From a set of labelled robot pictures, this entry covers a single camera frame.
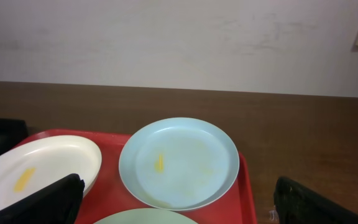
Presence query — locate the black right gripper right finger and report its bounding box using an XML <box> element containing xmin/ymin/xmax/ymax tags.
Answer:
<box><xmin>273</xmin><ymin>177</ymin><xmax>358</xmax><ymax>224</ymax></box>

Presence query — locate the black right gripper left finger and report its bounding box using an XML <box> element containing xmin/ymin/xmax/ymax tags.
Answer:
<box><xmin>0</xmin><ymin>174</ymin><xmax>85</xmax><ymax>224</ymax></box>

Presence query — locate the white plate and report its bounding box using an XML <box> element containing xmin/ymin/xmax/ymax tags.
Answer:
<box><xmin>0</xmin><ymin>135</ymin><xmax>102</xmax><ymax>210</ymax></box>

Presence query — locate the light blue plate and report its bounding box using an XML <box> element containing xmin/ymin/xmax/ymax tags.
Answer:
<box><xmin>118</xmin><ymin>118</ymin><xmax>240</xmax><ymax>212</ymax></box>

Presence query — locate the red plastic tray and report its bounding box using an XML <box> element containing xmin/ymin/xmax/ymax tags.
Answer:
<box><xmin>18</xmin><ymin>129</ymin><xmax>257</xmax><ymax>224</ymax></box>

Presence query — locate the light green plate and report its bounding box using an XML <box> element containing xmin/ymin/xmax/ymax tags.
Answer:
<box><xmin>95</xmin><ymin>208</ymin><xmax>197</xmax><ymax>224</ymax></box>

